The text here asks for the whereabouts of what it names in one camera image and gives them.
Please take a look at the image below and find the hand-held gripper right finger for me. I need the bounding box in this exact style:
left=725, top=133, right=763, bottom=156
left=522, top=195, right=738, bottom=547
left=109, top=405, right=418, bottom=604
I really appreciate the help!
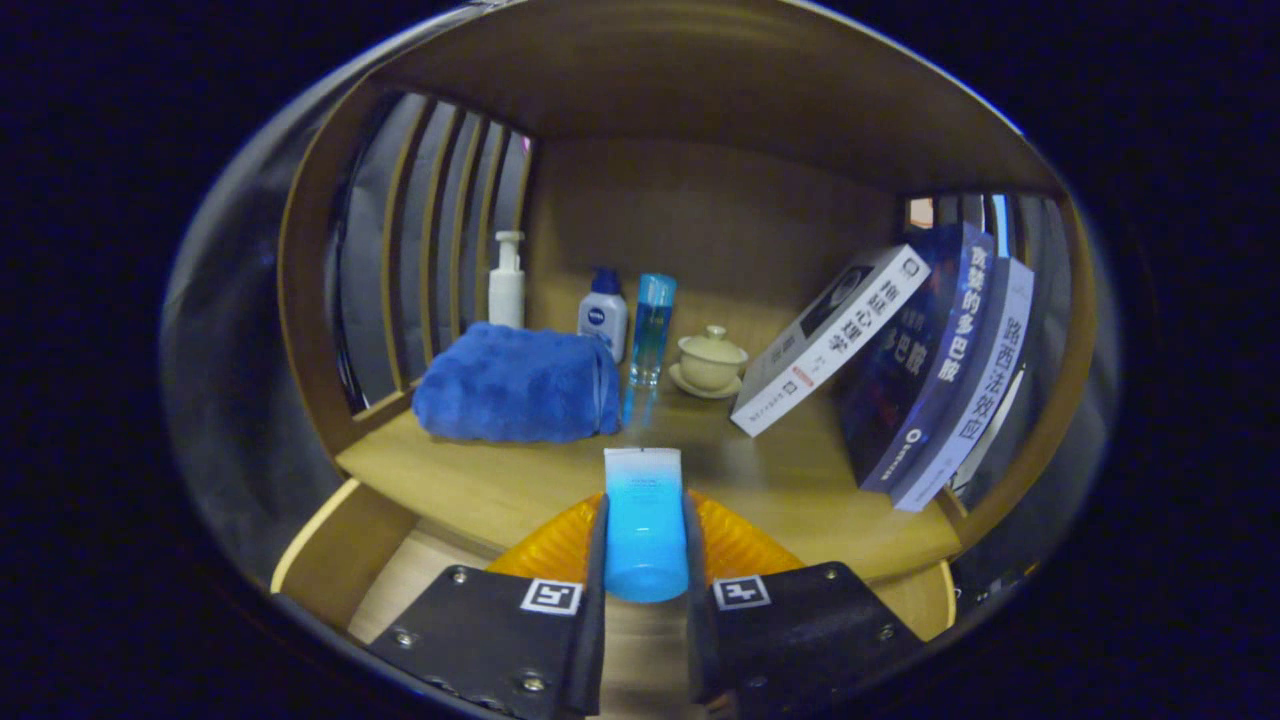
left=682, top=488, right=927, bottom=711

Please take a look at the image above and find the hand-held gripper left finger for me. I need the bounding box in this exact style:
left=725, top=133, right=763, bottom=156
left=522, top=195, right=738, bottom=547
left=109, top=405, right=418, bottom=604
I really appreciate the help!
left=365, top=491, right=611, bottom=719

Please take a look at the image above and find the blue tube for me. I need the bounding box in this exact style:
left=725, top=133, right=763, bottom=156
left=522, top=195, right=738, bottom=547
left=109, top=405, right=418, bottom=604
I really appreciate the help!
left=603, top=447, right=691, bottom=604

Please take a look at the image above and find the wooden drawer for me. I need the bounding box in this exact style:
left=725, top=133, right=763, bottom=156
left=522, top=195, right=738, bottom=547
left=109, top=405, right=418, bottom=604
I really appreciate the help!
left=270, top=478, right=959, bottom=716

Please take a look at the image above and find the wooden countertop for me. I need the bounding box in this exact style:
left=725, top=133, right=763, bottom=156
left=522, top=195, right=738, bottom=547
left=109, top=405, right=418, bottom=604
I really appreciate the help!
left=335, top=385, right=966, bottom=586

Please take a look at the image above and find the wooden cabinet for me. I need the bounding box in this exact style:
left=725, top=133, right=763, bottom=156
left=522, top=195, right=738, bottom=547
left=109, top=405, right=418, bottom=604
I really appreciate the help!
left=275, top=0, right=1101, bottom=601

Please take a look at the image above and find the blue rolled towel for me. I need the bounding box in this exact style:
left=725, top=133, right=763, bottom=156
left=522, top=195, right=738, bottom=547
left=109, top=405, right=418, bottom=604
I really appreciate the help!
left=412, top=321, right=623, bottom=445

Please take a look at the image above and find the beige lidded teacup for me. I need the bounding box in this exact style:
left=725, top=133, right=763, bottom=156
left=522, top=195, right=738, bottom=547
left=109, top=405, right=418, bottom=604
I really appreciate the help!
left=669, top=325, right=749, bottom=400

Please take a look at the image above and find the clear blue bottle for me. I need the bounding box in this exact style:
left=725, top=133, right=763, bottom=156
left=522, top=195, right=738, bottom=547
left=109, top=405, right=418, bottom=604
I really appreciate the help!
left=629, top=273, right=678, bottom=389

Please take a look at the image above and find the white bottle with blue cap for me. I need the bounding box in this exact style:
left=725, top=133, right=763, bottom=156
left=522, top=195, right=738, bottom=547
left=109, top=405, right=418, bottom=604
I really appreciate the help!
left=578, top=267, right=630, bottom=364

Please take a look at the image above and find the white book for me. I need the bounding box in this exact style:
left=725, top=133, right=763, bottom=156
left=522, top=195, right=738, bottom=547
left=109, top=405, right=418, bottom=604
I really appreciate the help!
left=730, top=243, right=932, bottom=439

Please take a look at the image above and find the dark blue book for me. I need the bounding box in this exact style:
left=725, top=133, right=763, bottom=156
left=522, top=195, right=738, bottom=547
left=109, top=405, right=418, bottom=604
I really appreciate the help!
left=835, top=222, right=998, bottom=494

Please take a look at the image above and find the white pump bottle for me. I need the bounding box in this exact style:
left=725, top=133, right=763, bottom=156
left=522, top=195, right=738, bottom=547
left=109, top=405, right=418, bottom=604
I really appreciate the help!
left=488, top=231, right=527, bottom=330

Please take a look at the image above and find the light purple book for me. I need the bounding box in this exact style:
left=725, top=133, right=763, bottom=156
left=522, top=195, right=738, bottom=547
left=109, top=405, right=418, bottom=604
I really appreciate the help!
left=890, top=257, right=1036, bottom=513

